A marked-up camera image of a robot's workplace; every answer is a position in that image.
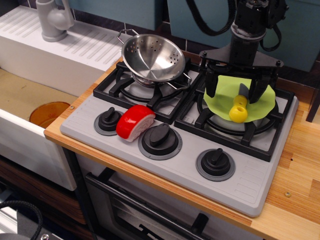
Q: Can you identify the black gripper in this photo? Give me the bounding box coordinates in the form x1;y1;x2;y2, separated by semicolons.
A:
199;24;284;103

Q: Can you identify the yellow handled toy knife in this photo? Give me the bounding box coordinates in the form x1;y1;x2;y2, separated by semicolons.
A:
229;83;249;123

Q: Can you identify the red white cheese wedge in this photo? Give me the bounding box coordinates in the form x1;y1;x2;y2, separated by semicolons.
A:
116;104;156;142

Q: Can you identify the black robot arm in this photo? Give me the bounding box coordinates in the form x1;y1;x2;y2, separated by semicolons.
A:
199;0;288;104

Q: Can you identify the green plastic plate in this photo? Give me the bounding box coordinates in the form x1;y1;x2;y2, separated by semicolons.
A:
203;75;276;123

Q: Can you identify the black right burner grate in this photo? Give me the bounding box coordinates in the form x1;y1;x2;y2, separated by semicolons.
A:
174;70;297;162

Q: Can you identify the black burner grate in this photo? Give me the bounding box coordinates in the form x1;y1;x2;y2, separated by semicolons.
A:
93;57;203;124
174;70;297;162

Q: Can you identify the black left burner grate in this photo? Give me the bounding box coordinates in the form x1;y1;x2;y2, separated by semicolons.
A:
93;57;203;124

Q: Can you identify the steel colander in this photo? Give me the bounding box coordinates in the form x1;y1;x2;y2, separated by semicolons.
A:
117;29;192;91

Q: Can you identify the black right stove knob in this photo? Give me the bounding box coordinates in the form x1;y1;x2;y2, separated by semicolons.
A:
196;148;236;182

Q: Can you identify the black stove knob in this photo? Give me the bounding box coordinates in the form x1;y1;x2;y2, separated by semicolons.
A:
94;107;123;136
196;148;236;182
138;123;183;161

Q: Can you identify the black middle stove knob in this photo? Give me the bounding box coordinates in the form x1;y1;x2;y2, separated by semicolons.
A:
138;123;183;161

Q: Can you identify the grey toy stove top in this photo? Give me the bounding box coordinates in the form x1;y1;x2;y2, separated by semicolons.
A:
59;56;300;218

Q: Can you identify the black left stove knob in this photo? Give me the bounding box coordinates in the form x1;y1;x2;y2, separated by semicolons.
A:
94;107;123;136

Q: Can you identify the toy oven door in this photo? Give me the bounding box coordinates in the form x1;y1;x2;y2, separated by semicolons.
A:
84;168;209;240

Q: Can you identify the grey toy faucet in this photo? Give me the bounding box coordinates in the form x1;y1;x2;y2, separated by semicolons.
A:
35;0;75;42

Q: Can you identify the orange plastic bowl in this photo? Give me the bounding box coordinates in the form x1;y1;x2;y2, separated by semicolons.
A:
29;101;70;129

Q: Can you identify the white toy sink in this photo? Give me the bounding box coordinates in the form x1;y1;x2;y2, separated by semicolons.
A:
0;6;121;191

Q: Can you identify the black braided cable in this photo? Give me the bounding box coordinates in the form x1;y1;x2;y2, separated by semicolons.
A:
0;200;44;240

